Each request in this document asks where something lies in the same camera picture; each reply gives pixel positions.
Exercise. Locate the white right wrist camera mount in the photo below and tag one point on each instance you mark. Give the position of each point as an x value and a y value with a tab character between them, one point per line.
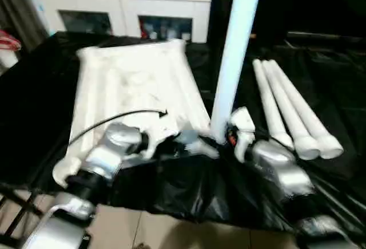
243	123

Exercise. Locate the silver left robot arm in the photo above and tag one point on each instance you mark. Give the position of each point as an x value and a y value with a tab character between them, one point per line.
108	151

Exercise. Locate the black mat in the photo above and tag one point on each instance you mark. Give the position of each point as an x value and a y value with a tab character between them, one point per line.
186	180

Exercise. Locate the black metal bar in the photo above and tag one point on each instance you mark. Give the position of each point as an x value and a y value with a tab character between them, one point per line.
328	35

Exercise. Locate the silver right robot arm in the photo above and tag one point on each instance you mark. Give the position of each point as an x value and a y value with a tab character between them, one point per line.
280	166

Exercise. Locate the white plastic table leg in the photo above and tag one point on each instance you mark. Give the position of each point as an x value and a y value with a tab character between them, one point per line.
308	111
271	106
288	108
234	60

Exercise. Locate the black folding frame bar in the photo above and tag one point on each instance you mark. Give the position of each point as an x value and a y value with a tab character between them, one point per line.
20	203

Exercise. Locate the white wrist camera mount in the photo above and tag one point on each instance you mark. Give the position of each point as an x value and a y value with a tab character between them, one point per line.
154	141
243	123

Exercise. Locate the white glass-door cabinet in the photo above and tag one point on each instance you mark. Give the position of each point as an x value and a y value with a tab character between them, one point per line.
123	5

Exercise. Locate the white plastic table top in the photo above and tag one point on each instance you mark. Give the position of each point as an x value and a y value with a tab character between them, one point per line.
128	74

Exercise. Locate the grey curtain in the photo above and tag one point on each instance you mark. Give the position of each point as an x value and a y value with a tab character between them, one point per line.
20	8

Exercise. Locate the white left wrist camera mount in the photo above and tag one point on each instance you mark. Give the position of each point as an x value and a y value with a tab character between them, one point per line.
154	141

